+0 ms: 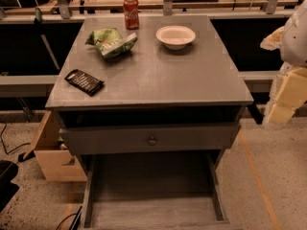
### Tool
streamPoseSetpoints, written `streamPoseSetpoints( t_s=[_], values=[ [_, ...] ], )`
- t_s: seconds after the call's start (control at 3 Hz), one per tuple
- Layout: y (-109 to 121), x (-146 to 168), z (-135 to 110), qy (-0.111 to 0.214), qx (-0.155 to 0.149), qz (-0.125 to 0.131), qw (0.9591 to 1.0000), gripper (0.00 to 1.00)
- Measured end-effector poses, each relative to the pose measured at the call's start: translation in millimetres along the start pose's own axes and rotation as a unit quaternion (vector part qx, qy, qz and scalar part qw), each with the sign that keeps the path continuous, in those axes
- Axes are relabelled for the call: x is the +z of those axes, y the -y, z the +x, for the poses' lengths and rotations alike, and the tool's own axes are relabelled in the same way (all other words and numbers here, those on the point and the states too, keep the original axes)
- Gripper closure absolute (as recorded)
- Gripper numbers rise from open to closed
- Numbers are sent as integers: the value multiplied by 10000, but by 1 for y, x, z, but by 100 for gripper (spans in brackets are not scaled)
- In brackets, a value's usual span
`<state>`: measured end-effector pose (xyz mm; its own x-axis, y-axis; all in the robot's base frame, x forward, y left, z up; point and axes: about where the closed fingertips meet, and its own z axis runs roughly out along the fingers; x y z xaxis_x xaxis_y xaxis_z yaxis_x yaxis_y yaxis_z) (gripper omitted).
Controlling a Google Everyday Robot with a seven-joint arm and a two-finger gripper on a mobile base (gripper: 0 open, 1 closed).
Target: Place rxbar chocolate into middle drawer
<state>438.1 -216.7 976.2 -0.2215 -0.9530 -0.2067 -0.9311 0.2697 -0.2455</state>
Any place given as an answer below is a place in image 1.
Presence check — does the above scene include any white paper bowl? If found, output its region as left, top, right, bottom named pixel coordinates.
left=155, top=26, right=196, bottom=50

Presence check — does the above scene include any light wooden box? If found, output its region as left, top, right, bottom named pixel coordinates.
left=22, top=111, right=87, bottom=182

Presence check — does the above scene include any black floor cable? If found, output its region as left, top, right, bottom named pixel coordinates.
left=0, top=122, right=32, bottom=156

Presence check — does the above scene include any grey wooden drawer cabinet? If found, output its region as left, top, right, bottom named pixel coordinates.
left=45, top=14, right=254, bottom=230

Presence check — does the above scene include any grey top drawer with knob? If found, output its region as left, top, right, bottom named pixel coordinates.
left=59, top=122, right=241, bottom=155

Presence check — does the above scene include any red coca-cola can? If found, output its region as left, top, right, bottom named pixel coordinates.
left=123, top=0, right=139, bottom=30

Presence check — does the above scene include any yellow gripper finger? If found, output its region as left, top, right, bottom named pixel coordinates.
left=260, top=26, right=284, bottom=51
left=264, top=65, right=307, bottom=125

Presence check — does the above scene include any black object at left edge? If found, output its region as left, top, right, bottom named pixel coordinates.
left=0, top=160, right=19, bottom=212

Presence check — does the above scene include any open grey middle drawer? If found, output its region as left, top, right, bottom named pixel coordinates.
left=80, top=151, right=243, bottom=230

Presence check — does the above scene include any green chip bag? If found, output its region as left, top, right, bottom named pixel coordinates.
left=85, top=28, right=138, bottom=59

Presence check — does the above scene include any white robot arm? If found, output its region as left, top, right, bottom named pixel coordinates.
left=260, top=1, right=307, bottom=125

